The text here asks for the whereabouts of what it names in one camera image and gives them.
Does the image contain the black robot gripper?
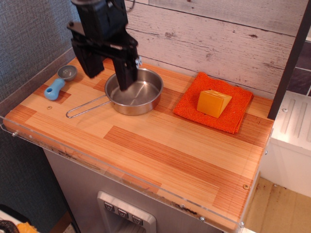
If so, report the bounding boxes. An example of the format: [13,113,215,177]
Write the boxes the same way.
[67,0,141,91]

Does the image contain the blue handled grey spoon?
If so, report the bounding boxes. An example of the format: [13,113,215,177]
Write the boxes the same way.
[44,65,78,100]

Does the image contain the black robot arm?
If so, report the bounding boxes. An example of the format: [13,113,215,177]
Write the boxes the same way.
[67,0,141,91]

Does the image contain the stainless steel pot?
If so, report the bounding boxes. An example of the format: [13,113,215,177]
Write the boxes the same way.
[66,68,164,118]

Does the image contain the yellow cheese wedge toy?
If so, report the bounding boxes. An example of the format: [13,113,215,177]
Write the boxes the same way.
[197,90,232,118]

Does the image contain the orange knitted cloth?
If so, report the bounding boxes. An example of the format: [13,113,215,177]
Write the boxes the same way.
[173,72,254,134]

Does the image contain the grey toy fridge cabinet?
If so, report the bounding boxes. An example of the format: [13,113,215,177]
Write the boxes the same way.
[44,150,219,233]

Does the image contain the silver dispenser panel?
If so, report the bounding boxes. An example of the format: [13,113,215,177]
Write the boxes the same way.
[97,191,157,233]

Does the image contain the yellow black object bottom left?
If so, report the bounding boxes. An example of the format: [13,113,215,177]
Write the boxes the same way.
[0,220,38,233]

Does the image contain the white cabinet on right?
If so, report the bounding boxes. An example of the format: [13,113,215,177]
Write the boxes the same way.
[260,91,311,197]

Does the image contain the dark grey right post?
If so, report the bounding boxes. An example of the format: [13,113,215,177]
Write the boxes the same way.
[268,0,311,120]

